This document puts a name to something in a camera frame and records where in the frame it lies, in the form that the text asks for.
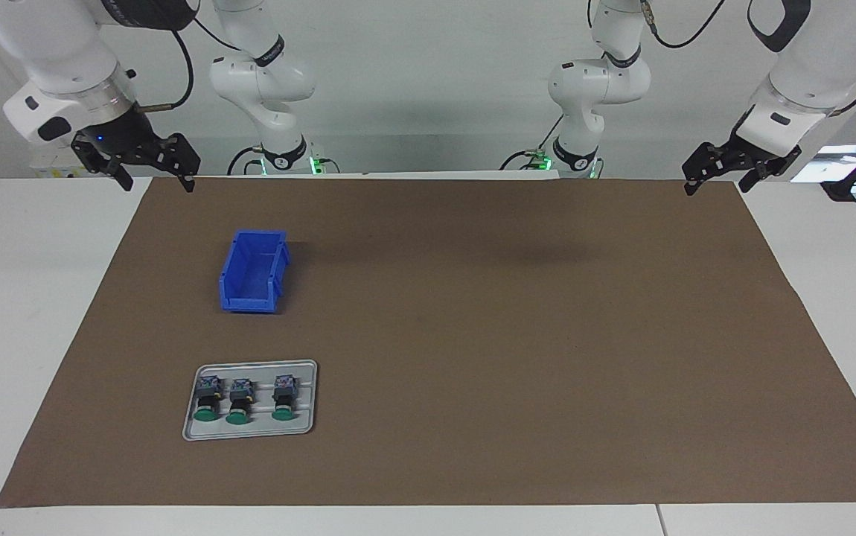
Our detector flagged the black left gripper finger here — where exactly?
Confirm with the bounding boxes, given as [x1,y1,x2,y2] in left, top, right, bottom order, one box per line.
[739,147,802,193]
[683,143,734,197]

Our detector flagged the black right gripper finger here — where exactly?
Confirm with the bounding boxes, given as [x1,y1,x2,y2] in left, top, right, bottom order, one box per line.
[72,141,133,192]
[149,134,202,194]

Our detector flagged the green push button switch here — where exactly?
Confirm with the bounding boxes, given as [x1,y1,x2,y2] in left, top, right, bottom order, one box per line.
[194,374,224,423]
[271,374,300,422]
[226,377,256,425]

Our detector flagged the pale yellow box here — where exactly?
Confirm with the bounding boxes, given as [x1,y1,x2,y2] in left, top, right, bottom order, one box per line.
[30,144,90,179]

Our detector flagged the white background object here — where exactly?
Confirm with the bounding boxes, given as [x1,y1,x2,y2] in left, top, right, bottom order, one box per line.
[791,144,856,202]

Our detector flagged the blue plastic bin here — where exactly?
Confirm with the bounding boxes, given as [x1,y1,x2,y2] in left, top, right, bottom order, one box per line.
[219,229,291,313]

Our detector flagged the grey metal tray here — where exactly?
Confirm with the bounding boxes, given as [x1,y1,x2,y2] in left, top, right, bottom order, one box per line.
[182,360,319,441]

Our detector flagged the brown table mat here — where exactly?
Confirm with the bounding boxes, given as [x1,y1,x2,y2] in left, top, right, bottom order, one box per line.
[0,176,856,508]

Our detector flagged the black base cable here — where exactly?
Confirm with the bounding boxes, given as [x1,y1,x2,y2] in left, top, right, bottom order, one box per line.
[227,145,265,176]
[500,112,564,170]

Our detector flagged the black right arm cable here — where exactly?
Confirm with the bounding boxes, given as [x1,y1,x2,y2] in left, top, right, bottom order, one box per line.
[134,15,244,114]

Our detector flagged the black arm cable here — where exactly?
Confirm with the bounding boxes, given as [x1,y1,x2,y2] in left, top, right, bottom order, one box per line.
[638,0,728,51]
[134,15,244,114]

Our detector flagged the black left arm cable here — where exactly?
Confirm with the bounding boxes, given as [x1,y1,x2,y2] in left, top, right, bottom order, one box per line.
[638,0,728,51]

